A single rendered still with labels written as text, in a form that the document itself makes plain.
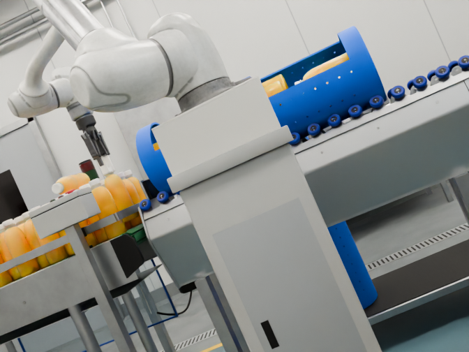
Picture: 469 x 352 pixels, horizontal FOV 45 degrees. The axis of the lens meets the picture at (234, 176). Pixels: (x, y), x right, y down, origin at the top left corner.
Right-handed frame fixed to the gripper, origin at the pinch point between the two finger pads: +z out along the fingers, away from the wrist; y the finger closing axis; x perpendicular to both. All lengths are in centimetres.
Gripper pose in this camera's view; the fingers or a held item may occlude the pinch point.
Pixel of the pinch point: (105, 165)
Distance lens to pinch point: 224.4
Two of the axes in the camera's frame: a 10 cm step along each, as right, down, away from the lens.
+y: 2.2, -1.2, 9.7
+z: 4.2, 9.1, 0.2
